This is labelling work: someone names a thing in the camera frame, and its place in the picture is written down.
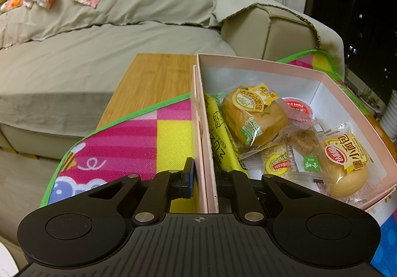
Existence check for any green label bread bun packet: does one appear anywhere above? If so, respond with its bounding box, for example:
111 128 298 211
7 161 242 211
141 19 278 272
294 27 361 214
223 83 290 149

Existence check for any small potted plant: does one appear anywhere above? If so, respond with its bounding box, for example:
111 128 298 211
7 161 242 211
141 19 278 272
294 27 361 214
357 85 385 113

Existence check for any red label bread bun packet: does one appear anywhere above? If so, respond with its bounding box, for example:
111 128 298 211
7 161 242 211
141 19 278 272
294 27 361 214
319 133 371 198

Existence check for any shredded pastry clear packet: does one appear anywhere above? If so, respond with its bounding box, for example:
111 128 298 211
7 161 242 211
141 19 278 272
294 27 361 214
284 126 325 172

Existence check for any beige sofa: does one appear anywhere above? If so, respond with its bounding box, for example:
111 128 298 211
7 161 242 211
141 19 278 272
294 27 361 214
0 0 345 169

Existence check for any yellow snack packet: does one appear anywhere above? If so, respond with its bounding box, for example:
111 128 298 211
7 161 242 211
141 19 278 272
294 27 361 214
203 92 249 176

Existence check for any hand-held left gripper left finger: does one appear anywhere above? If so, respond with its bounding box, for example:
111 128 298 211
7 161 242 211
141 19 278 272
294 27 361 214
88 157 197 224

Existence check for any rice cracker packet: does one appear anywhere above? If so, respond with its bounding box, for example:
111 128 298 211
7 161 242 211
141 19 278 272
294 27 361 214
259 142 295 183

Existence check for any beige sofa throw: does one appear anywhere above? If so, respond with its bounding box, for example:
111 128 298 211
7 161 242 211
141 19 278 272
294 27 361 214
0 0 230 49
214 0 321 48

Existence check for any pink cardboard box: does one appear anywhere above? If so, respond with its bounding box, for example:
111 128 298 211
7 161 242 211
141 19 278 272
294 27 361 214
191 54 397 214

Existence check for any red lid jelly cup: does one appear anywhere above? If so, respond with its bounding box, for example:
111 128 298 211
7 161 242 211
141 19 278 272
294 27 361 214
282 97 315 124

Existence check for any white ribbed planter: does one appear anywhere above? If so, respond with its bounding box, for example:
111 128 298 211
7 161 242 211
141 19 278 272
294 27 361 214
380 89 397 141

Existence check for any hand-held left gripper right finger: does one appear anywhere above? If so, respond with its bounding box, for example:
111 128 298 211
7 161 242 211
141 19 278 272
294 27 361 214
215 168 311 224

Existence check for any colourful cartoon play mat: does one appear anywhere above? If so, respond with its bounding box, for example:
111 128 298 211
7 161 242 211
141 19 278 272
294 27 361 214
40 50 397 277

